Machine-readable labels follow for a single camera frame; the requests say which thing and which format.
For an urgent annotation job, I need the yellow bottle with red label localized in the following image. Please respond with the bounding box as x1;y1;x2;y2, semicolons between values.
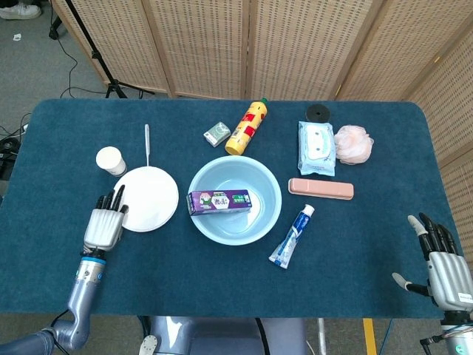
225;98;269;155

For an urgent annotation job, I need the black equipment on floor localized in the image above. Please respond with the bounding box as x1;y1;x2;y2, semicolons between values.
0;124;30;180

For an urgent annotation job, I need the small green soap box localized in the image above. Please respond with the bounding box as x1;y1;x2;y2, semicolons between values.
203;121;232;148

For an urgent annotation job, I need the pink mesh bath pouf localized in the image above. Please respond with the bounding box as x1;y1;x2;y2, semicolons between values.
333;125;374;165

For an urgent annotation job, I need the white paper cup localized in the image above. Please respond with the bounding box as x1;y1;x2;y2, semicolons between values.
95;146;128;178

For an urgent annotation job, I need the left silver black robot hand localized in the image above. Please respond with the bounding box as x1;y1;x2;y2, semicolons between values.
83;184;129;253

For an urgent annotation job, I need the black floor cable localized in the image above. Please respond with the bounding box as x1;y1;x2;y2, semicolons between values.
55;35;109;98

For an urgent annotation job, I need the black tripod stand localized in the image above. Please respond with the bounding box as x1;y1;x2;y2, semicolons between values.
49;0;156;99

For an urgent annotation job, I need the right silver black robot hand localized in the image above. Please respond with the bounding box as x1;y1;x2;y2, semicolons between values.
392;212;473;311

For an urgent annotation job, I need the light blue plastic basin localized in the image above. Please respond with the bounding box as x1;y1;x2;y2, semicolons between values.
188;155;282;246

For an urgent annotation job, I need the woven wicker folding screen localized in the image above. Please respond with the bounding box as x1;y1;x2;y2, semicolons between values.
51;0;473;260

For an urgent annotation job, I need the light blue wet wipes pack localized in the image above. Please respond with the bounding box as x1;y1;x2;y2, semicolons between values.
297;121;337;177

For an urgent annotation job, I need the grey robot torso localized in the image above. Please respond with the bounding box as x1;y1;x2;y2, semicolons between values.
138;316;310;355

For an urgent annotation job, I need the white paper plate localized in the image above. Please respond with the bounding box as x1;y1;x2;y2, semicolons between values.
112;166;180;233

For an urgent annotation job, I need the dark blue table mat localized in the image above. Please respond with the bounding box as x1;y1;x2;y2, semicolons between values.
0;98;463;319

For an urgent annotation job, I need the blue white toothpaste tube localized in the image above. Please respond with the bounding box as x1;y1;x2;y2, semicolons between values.
268;204;316;270

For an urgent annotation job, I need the black round disc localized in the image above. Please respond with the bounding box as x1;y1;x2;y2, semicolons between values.
306;104;331;123

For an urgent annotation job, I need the pink toothbrush case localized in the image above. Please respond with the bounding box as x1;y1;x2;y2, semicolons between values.
287;177;355;201

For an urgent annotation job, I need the purple toothpaste box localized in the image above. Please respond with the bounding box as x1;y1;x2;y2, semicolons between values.
186;189;253;216

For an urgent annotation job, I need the white shoe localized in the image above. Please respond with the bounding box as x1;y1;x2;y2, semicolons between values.
0;2;43;21

